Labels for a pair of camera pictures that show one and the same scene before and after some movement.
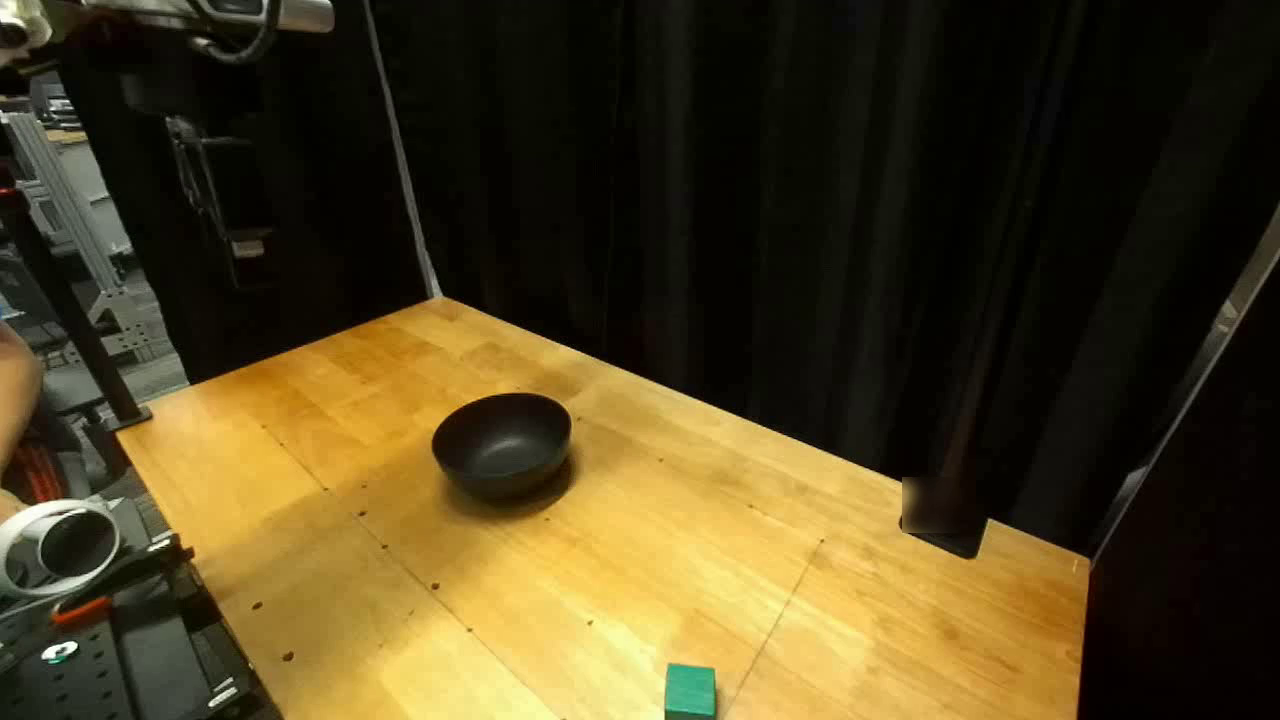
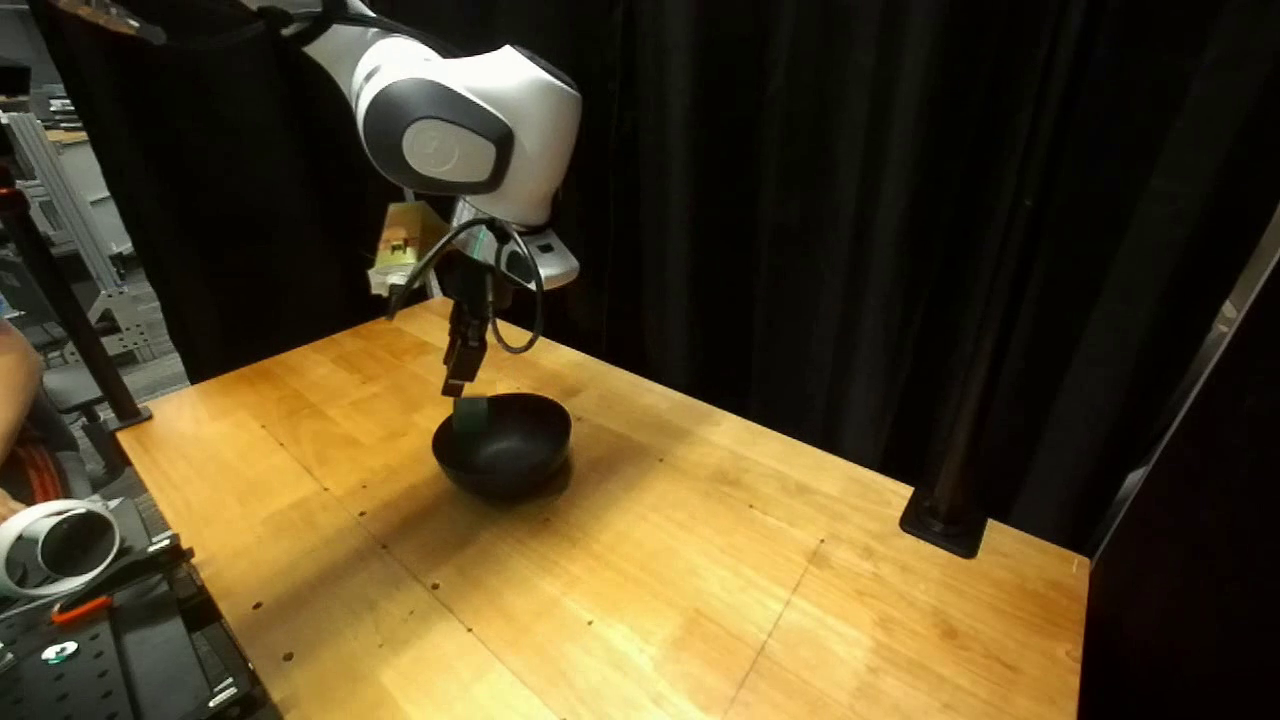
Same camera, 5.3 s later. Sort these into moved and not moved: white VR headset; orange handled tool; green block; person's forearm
Moved: green block
Not moved: person's forearm; white VR headset; orange handled tool
